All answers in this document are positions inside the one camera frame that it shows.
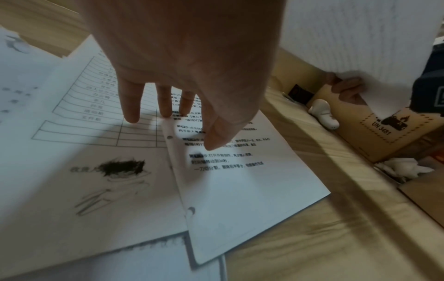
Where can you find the dark brown small packet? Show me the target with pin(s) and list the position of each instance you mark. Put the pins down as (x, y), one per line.
(301, 94)

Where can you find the person's right hand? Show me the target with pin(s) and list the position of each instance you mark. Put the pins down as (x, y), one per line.
(345, 87)

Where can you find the brown cardboard box with label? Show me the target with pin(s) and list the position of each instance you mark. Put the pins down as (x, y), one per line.
(385, 129)

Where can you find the white sheet with printed text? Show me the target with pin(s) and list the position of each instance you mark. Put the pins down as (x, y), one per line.
(239, 186)

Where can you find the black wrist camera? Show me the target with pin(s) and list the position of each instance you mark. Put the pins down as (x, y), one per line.
(430, 82)

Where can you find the white paper sheet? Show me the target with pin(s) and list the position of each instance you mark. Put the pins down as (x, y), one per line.
(353, 38)
(138, 263)

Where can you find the small white plastic object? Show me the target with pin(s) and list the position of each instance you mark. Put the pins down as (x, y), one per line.
(324, 114)

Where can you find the plain brown cardboard flap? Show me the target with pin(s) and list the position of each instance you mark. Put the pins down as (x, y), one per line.
(425, 196)

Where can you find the crumpled white tissue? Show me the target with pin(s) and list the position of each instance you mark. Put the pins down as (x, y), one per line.
(402, 167)

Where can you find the white sheet with printed table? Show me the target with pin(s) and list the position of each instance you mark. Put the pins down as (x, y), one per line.
(76, 153)

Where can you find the white sheet with handwriting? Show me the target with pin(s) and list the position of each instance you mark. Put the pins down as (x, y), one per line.
(20, 82)

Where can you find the person's left hand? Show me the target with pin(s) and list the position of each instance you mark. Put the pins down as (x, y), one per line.
(180, 49)

